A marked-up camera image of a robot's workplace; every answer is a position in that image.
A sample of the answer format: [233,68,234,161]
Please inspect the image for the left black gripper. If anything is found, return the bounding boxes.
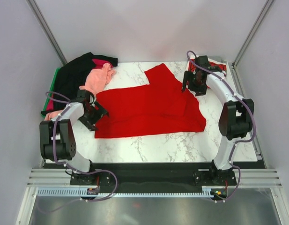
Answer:
[78,101,109,131]

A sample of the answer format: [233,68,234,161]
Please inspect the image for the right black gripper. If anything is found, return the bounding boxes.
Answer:
[181,70,208,96]

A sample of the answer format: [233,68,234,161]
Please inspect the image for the plain red t-shirt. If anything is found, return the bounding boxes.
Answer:
[95,63,207,138]

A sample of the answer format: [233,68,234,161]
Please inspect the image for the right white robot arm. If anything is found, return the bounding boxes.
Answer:
[182,56,255,186]

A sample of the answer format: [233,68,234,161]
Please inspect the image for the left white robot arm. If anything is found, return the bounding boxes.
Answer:
[39,90,109,185]

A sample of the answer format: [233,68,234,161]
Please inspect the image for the folded red Coca-Cola t-shirt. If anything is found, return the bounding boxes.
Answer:
[186,55,226,89]

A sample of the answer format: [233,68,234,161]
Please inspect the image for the salmon pink t-shirt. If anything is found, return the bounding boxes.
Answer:
[44,62,117,121]

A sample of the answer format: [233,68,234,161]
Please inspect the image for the black t-shirt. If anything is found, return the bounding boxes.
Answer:
[40,52,119,112]

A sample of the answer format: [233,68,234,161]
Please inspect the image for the green plastic tray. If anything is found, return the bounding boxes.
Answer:
[41,68,61,118]

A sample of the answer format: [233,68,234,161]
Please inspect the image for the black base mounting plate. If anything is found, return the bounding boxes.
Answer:
[43,161,262,194]

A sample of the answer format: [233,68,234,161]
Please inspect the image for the magenta t-shirt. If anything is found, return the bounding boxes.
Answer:
[49,53,118,101]

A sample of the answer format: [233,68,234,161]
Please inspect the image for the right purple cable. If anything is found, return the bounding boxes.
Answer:
[186,50,257,204]

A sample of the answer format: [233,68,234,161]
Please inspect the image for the purple cable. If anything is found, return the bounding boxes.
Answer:
[36,91,119,214]
[186,50,257,204]

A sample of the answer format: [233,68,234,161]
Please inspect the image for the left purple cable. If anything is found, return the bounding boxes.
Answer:
[36,91,119,214]

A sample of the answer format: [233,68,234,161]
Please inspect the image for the aluminium extrusion rail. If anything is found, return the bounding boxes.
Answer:
[27,169,71,187]

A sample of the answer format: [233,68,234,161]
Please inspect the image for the white slotted cable duct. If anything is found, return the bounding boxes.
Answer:
[37,187,226,198]

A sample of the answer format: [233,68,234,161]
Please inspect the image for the right aluminium frame post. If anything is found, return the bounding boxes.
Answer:
[232,0,275,68]

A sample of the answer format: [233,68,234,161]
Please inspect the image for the aluminium frame post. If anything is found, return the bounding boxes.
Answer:
[232,0,275,68]
[26,0,67,65]

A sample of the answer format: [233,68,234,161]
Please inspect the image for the left aluminium frame post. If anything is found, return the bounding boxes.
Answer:
[26,0,67,65]

